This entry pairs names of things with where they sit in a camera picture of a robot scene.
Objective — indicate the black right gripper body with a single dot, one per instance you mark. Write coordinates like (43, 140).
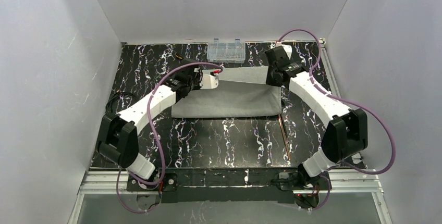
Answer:
(273, 76)

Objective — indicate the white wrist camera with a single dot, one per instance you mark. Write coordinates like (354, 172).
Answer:
(286, 48)
(209, 81)

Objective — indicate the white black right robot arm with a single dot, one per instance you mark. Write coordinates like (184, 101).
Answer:
(346, 129)

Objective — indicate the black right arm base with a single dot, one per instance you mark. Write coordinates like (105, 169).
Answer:
(298, 179)

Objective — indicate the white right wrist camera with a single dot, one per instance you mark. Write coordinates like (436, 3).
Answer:
(286, 48)

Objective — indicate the clear plastic compartment box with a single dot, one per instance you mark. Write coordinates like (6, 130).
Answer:
(226, 52)

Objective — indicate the black copper spoon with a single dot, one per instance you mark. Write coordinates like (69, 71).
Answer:
(284, 134)

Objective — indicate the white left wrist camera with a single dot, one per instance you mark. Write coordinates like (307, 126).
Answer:
(209, 81)

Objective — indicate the grey cloth napkin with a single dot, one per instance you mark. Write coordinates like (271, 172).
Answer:
(242, 92)

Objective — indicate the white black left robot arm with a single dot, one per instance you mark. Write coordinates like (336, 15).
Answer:
(117, 139)

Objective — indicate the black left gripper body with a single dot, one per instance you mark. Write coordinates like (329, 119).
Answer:
(198, 78)

